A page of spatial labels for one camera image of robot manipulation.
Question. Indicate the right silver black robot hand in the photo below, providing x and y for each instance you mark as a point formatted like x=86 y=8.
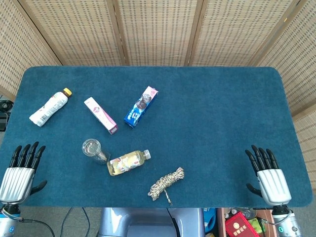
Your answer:
x=274 y=186

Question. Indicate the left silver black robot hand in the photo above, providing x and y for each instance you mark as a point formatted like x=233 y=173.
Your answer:
x=16 y=184

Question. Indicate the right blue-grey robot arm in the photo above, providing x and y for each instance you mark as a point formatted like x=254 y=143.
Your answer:
x=286 y=223

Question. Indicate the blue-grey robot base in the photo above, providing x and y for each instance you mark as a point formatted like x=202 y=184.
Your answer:
x=148 y=222

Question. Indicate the clear glass jar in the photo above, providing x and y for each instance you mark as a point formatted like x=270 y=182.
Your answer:
x=101 y=158

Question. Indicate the clear plastic bottle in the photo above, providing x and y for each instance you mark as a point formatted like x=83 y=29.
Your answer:
x=248 y=212

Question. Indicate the green snack packet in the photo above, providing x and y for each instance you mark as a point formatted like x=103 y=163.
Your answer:
x=258 y=224

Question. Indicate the red booklet with gold print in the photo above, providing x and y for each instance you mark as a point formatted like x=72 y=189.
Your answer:
x=238 y=225

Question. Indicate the wooden storage box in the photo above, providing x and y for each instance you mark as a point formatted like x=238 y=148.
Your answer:
x=221 y=222

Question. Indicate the blue plastic container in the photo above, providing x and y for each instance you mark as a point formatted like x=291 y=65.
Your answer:
x=209 y=219

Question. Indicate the blue table cloth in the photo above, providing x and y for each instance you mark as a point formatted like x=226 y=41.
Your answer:
x=209 y=135

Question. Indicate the white bottle with yellow cap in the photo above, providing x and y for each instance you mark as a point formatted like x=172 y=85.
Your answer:
x=49 y=108

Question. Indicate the pink and white carton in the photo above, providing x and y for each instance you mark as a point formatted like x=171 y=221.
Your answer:
x=101 y=115

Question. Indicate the yellow tea bottle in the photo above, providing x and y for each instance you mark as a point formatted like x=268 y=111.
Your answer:
x=126 y=163

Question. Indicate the blue cookie box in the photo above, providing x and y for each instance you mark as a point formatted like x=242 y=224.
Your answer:
x=140 y=107

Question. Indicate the bamboo folding screen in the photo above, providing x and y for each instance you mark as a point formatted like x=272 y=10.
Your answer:
x=158 y=32

